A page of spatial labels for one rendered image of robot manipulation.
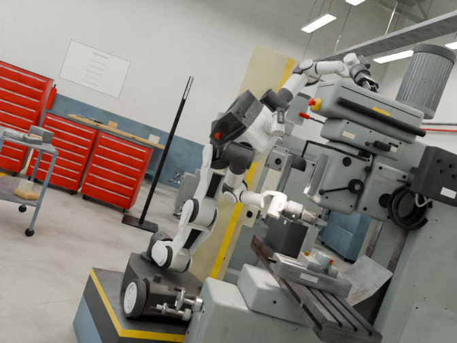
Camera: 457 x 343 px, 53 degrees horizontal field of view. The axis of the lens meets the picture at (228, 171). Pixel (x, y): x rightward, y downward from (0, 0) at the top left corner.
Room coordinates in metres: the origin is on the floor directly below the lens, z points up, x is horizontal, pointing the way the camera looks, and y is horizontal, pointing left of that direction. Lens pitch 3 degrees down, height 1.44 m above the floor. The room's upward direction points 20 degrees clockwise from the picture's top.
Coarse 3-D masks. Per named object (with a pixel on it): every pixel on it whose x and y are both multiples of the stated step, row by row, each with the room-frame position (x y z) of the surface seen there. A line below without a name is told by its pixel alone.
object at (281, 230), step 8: (280, 216) 2.68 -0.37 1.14; (272, 224) 2.74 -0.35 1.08; (280, 224) 2.65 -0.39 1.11; (288, 224) 2.58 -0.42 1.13; (296, 224) 2.57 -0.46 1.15; (272, 232) 2.71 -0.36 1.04; (280, 232) 2.63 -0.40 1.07; (288, 232) 2.56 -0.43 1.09; (296, 232) 2.58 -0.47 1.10; (304, 232) 2.60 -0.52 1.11; (272, 240) 2.68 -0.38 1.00; (280, 240) 2.60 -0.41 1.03; (288, 240) 2.57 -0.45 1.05; (296, 240) 2.59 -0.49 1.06; (280, 248) 2.57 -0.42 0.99; (288, 248) 2.58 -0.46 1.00; (296, 248) 2.59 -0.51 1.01; (296, 256) 2.60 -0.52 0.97
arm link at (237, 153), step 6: (234, 144) 2.23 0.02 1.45; (228, 150) 2.20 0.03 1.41; (234, 150) 2.20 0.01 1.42; (240, 150) 2.21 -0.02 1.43; (246, 150) 2.22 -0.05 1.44; (228, 156) 2.20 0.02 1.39; (234, 156) 2.20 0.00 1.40; (240, 156) 2.20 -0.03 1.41; (246, 156) 2.20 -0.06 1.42; (234, 162) 2.22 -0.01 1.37; (240, 162) 2.21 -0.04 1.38; (246, 162) 2.20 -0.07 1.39; (234, 168) 2.25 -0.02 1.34; (240, 168) 2.24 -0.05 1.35; (240, 174) 2.29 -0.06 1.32
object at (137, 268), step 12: (156, 240) 2.87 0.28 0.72; (168, 240) 2.87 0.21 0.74; (132, 252) 2.94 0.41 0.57; (144, 252) 2.96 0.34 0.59; (132, 264) 2.72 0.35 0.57; (144, 264) 2.80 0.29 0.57; (156, 264) 2.87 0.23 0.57; (132, 276) 2.62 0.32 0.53; (144, 276) 2.59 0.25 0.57; (156, 276) 2.44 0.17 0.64; (168, 276) 2.73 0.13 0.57; (180, 276) 2.81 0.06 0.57; (192, 276) 2.90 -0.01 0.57; (156, 288) 2.40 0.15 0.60; (168, 288) 2.48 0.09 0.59; (192, 288) 2.62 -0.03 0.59; (156, 300) 2.39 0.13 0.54; (168, 300) 2.42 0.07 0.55; (144, 312) 2.37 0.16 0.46; (156, 312) 2.40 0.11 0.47; (168, 312) 2.43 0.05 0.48; (192, 312) 2.51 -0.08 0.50
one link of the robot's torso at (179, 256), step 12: (192, 204) 2.57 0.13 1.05; (216, 216) 2.64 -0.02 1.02; (180, 228) 2.61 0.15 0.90; (192, 228) 2.59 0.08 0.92; (204, 228) 2.67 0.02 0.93; (180, 240) 2.64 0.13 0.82; (192, 240) 2.68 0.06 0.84; (204, 240) 2.65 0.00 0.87; (168, 252) 2.67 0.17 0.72; (180, 252) 2.65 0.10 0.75; (192, 252) 2.67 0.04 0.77; (168, 264) 2.65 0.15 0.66; (180, 264) 2.68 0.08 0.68
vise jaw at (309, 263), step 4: (300, 252) 2.16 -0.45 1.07; (300, 256) 2.15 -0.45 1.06; (304, 256) 2.10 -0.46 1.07; (300, 260) 2.13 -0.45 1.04; (304, 260) 2.08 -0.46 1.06; (308, 260) 2.04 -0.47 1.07; (312, 260) 2.07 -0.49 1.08; (304, 264) 2.07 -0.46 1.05; (308, 264) 2.02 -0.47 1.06; (312, 264) 2.03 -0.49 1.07; (316, 264) 2.03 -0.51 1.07; (320, 264) 2.04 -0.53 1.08; (308, 268) 2.03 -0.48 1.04; (312, 268) 2.03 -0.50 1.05; (316, 268) 2.03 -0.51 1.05
